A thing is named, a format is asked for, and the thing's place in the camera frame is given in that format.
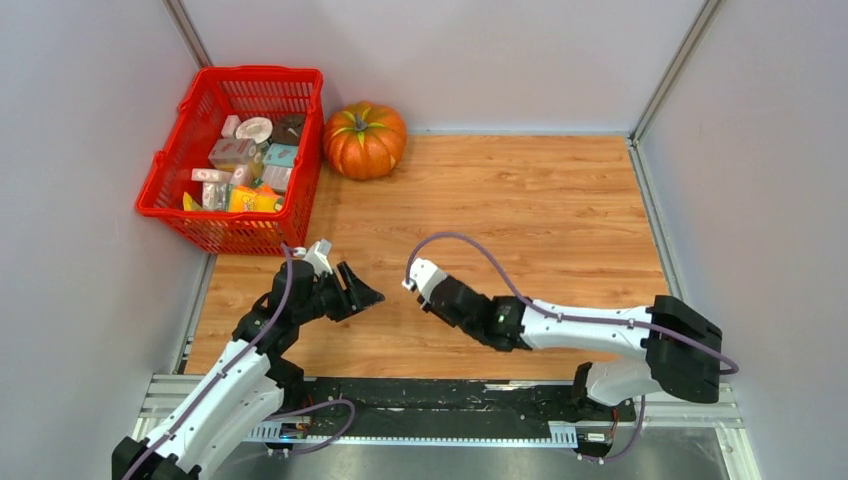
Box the brown round item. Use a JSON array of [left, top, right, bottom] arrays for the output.
[[271, 113, 306, 146]]

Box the teal small box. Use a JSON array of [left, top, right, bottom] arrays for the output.
[[263, 143, 299, 169]]

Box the pink white small box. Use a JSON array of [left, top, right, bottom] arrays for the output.
[[191, 168, 232, 183]]

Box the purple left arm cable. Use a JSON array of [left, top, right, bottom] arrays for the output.
[[121, 242, 358, 480]]

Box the pale pink box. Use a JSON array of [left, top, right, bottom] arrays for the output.
[[261, 165, 292, 194]]

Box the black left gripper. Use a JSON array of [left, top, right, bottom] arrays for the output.
[[295, 261, 385, 324]]

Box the orange pumpkin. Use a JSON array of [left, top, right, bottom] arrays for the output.
[[322, 101, 408, 180]]

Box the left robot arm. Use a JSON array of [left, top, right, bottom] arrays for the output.
[[111, 259, 385, 479]]

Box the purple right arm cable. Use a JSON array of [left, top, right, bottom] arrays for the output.
[[404, 231, 741, 464]]

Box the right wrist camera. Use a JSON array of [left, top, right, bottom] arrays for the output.
[[402, 257, 448, 302]]

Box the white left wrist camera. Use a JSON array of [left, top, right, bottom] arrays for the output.
[[293, 238, 335, 277]]

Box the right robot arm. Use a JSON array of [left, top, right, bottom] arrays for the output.
[[403, 271, 723, 419]]

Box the yellow orange snack pack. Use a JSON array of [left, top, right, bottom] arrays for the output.
[[227, 186, 284, 213]]

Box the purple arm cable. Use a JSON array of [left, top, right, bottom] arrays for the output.
[[404, 231, 741, 464], [121, 242, 358, 480]]

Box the grey pink carton box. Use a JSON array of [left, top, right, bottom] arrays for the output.
[[207, 138, 258, 170]]

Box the red plastic shopping basket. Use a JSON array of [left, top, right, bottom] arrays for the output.
[[136, 65, 324, 256]]

